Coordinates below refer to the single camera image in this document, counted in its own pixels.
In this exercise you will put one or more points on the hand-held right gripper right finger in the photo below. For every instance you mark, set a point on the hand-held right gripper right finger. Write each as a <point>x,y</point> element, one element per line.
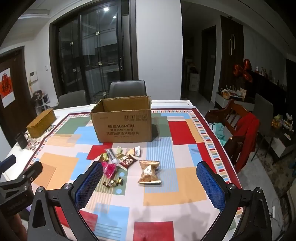
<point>210,187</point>

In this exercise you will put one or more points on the gold snack packet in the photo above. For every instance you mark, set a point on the gold snack packet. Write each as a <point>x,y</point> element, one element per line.
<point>103,157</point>

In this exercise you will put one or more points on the pale green candy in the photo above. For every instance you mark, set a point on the pale green candy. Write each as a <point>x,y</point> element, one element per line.
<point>119,150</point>

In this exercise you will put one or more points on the woven basket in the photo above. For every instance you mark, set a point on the woven basket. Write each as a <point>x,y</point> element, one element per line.
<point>226,94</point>

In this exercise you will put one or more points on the grey leather chair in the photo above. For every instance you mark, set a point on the grey leather chair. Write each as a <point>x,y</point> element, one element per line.
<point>127,89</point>
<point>71,99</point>

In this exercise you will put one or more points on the red foil balloons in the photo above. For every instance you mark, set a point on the red foil balloons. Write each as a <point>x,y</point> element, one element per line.
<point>242,69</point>

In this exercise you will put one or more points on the grey fabric chair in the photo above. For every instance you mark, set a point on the grey fabric chair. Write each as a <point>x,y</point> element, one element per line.
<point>263,111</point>

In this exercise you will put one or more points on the brown wooden door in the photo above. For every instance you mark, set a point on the brown wooden door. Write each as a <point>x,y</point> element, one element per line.
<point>20,97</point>

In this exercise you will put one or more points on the large tan snack packet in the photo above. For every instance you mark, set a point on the large tan snack packet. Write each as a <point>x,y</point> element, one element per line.
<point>149,173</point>

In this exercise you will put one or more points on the dark red snack packet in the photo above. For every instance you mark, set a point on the dark red snack packet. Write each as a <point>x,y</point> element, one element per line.
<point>127,162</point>

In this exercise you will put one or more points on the colourful patchwork tablecloth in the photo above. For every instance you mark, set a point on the colourful patchwork tablecloth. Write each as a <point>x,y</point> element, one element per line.
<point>161,143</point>

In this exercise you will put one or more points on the white side table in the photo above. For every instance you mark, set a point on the white side table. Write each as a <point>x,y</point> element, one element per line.
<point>222,102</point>

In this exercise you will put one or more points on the red and white door poster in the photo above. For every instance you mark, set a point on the red and white door poster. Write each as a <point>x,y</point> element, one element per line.
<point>7,88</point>

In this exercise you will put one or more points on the yellow woven box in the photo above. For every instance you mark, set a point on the yellow woven box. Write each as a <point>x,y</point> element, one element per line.
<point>41,124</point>

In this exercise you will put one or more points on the dark tall cabinet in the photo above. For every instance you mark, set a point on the dark tall cabinet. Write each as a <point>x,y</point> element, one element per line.
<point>231,58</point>

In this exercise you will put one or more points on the brown cardboard box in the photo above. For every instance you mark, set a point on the brown cardboard box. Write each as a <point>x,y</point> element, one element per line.
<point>120,125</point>

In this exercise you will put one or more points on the yellow snack packet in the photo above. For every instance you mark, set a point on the yellow snack packet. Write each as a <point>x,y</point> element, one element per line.
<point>130,152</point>

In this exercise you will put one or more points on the white snack packet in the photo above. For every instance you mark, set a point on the white snack packet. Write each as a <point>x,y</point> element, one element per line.
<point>138,151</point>

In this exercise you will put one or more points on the red garment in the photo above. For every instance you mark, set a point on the red garment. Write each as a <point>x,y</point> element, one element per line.
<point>248,134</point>

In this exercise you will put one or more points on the dark framed glass sliding door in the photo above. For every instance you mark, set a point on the dark framed glass sliding door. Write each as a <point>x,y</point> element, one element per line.
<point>92,51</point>

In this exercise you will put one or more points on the dark sideboard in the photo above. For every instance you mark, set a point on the dark sideboard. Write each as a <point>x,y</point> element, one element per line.
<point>266,90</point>

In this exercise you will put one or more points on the black and silver snack bar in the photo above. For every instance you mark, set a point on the black and silver snack bar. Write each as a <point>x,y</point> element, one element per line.
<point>112,156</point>

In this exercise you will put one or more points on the teal cloth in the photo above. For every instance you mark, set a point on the teal cloth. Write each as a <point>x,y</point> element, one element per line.
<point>218,133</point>

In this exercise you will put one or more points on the brown wooden chair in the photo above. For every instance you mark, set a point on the brown wooden chair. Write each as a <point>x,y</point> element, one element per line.
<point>231,120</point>

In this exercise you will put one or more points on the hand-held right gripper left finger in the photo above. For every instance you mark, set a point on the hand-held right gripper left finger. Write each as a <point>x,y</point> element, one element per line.
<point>89,183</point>

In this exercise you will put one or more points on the green and yellow candy packet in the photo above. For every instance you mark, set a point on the green and yellow candy packet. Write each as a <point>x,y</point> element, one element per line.
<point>121,156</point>

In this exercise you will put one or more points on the white intercom panel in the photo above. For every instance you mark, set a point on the white intercom panel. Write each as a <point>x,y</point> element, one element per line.
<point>33,76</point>

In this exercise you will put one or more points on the pink candy packet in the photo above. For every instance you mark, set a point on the pink candy packet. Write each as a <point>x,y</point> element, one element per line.
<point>109,169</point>

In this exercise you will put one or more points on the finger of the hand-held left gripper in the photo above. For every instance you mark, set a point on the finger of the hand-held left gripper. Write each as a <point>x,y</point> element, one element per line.
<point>8,160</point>
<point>32,171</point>

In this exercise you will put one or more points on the dark interior door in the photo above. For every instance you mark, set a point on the dark interior door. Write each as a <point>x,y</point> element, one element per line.
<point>208,64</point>

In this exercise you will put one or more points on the white cube shelf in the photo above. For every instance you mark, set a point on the white cube shelf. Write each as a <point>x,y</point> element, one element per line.
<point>40,100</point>

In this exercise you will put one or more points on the black mug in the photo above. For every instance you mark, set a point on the black mug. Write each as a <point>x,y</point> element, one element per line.
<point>22,140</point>

